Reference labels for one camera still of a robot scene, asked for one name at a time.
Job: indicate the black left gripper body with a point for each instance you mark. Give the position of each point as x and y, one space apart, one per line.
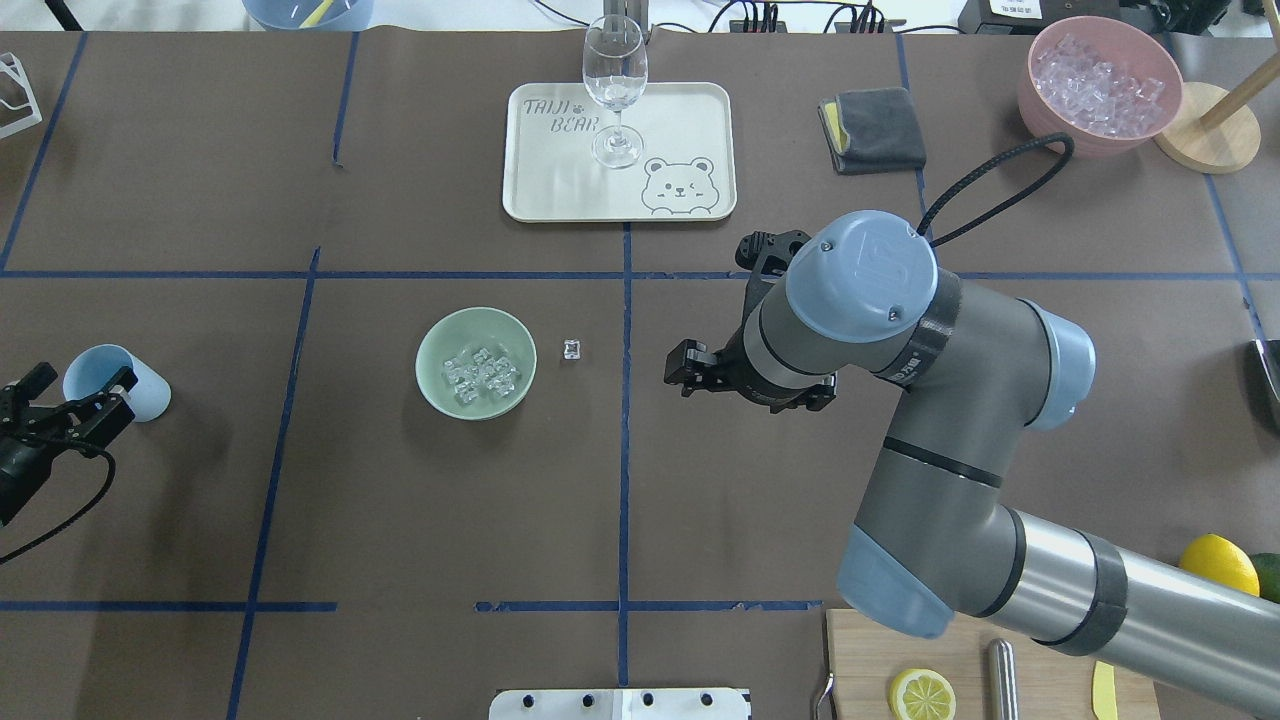
20 463

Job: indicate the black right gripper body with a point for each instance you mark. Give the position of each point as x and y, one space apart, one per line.
733 367

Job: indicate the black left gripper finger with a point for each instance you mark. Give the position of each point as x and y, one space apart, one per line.
17 397
100 417

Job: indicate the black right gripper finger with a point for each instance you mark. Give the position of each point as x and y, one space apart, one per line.
691 366

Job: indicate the light blue plastic cup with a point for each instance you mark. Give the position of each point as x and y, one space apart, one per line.
109 368

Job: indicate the light green bowl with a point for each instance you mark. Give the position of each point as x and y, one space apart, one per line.
473 326

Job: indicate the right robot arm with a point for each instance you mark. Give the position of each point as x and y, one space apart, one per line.
931 538

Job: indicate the pink bowl with ice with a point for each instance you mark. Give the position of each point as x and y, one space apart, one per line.
1106 84

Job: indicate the blue bowl with fork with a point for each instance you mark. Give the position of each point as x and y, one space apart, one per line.
336 16

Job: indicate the grey folded cloth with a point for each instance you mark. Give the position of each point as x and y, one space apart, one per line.
872 131

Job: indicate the clear wine glass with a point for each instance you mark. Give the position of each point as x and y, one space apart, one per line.
615 72

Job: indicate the wooden cutting board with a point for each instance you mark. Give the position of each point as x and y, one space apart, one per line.
866 656

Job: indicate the lemon half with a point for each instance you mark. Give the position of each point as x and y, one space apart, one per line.
919 693

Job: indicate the wooden mug tree stand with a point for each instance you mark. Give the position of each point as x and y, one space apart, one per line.
1214 131

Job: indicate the yellow lemon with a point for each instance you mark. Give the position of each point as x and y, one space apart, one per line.
1215 558

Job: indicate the yellow plastic knife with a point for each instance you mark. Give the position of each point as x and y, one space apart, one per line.
1104 692

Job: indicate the green lime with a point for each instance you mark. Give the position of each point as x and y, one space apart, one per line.
1266 565

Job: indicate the white wire cup rack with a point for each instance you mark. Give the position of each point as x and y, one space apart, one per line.
19 104

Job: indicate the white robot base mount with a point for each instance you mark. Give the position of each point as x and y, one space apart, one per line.
623 703

